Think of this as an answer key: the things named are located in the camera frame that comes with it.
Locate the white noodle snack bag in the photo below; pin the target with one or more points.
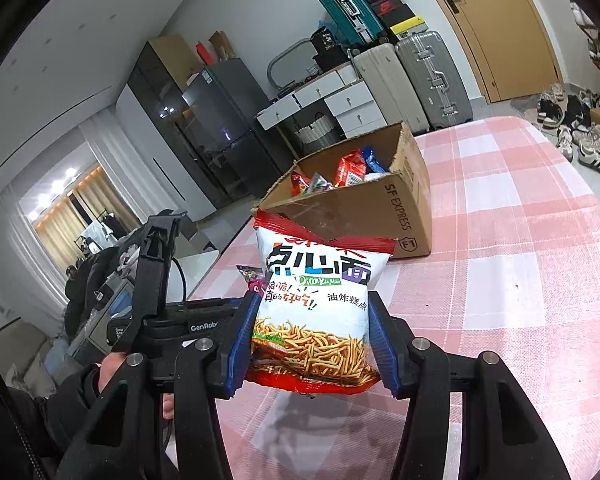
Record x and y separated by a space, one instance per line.
311 333

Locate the black refrigerator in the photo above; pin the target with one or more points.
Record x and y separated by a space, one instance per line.
225 99

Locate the beige suitcase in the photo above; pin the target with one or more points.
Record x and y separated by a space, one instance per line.
391 88

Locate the person left hand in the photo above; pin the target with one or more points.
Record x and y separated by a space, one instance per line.
108 368

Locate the red triangular snack bag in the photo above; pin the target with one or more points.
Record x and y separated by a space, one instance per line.
299 183

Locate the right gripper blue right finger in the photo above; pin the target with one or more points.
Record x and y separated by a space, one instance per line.
386 344

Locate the silver suitcase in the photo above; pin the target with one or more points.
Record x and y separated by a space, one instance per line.
435 78

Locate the woven laundry basket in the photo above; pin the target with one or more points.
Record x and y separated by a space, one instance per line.
321 133

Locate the SF cardboard box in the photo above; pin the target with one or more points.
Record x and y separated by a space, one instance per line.
396 204

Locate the purple candy bag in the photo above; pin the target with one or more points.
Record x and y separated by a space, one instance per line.
254 278
319 184

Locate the stack of shoe boxes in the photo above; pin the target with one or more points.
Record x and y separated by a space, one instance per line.
399 20

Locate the blue Oreo packet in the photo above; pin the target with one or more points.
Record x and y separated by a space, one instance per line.
373 165

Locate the white drawer desk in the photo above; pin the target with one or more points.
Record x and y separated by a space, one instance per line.
340 93

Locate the pink plaid tablecloth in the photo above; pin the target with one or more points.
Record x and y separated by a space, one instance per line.
514 268

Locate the white side table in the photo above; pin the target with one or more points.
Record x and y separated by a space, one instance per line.
187 273

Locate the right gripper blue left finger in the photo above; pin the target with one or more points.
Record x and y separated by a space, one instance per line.
237 343

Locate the teal suitcase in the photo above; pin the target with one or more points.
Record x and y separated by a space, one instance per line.
357 22

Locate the red wafer packet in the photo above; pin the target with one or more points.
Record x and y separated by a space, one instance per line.
351 169

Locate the wooden door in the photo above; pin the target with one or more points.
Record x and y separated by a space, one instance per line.
506 44

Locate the dark glass cabinet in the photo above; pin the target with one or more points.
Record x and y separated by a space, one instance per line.
158 81

